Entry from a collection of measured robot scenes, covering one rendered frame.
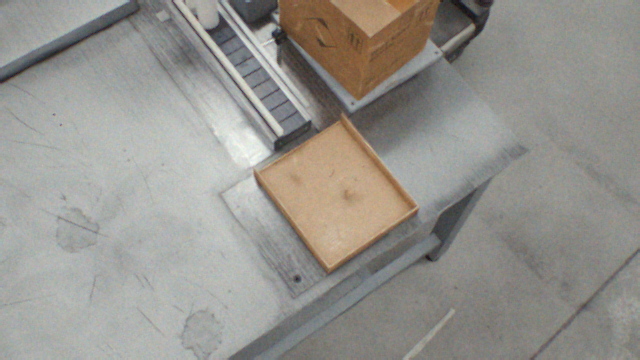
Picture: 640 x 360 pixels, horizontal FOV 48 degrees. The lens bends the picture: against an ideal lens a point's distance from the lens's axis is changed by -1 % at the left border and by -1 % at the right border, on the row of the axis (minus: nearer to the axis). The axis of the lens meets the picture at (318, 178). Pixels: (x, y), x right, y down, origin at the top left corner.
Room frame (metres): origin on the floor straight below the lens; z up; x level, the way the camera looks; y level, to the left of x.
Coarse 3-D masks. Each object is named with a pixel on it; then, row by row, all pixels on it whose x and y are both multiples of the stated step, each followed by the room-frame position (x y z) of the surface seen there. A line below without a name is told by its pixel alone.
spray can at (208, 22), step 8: (200, 0) 1.08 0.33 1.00; (208, 0) 1.09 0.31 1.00; (200, 8) 1.09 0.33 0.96; (208, 8) 1.09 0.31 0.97; (216, 8) 1.10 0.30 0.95; (200, 16) 1.09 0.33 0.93; (208, 16) 1.09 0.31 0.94; (216, 16) 1.10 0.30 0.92; (200, 24) 1.09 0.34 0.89; (208, 24) 1.08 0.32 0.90; (216, 24) 1.10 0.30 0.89
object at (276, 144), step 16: (160, 0) 1.19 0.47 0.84; (176, 16) 1.12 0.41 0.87; (224, 16) 1.13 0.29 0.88; (192, 32) 1.07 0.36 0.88; (240, 32) 1.09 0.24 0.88; (208, 64) 1.01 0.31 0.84; (224, 80) 0.96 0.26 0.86; (240, 96) 0.90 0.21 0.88; (288, 96) 0.92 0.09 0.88; (256, 112) 0.86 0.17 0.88; (304, 112) 0.88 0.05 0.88; (304, 128) 0.85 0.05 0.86; (272, 144) 0.80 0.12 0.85
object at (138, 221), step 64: (64, 64) 0.97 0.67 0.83; (128, 64) 0.99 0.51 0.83; (192, 64) 1.01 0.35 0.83; (448, 64) 1.10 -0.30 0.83; (0, 128) 0.77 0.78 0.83; (64, 128) 0.79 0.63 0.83; (128, 128) 0.81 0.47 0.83; (192, 128) 0.83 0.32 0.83; (256, 128) 0.85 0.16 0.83; (320, 128) 0.87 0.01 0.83; (384, 128) 0.89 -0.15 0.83; (448, 128) 0.91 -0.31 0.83; (0, 192) 0.60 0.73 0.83; (64, 192) 0.62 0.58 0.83; (128, 192) 0.64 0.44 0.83; (192, 192) 0.66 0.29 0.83; (256, 192) 0.68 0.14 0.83; (448, 192) 0.73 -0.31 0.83; (0, 256) 0.45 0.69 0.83; (64, 256) 0.47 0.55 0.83; (128, 256) 0.49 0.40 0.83; (192, 256) 0.50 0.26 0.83; (256, 256) 0.52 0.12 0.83; (0, 320) 0.31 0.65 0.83; (64, 320) 0.33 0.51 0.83; (128, 320) 0.34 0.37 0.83; (192, 320) 0.36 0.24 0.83; (256, 320) 0.38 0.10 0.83
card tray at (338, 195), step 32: (352, 128) 0.86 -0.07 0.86; (288, 160) 0.77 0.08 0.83; (320, 160) 0.78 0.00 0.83; (352, 160) 0.79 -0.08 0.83; (288, 192) 0.68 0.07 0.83; (320, 192) 0.69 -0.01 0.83; (352, 192) 0.70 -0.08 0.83; (384, 192) 0.71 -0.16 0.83; (320, 224) 0.61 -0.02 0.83; (352, 224) 0.62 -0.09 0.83; (384, 224) 0.63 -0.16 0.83; (320, 256) 0.52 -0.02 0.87; (352, 256) 0.54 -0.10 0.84
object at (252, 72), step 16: (208, 32) 1.08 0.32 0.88; (224, 32) 1.08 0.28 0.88; (208, 48) 1.03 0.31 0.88; (224, 48) 1.04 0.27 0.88; (240, 48) 1.04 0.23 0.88; (240, 64) 0.99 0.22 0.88; (256, 64) 1.00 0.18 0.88; (256, 80) 0.95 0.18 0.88; (272, 80) 0.96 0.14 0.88; (272, 96) 0.91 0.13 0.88; (272, 112) 0.87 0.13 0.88; (288, 112) 0.87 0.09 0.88; (272, 128) 0.82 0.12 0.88; (288, 128) 0.83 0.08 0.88
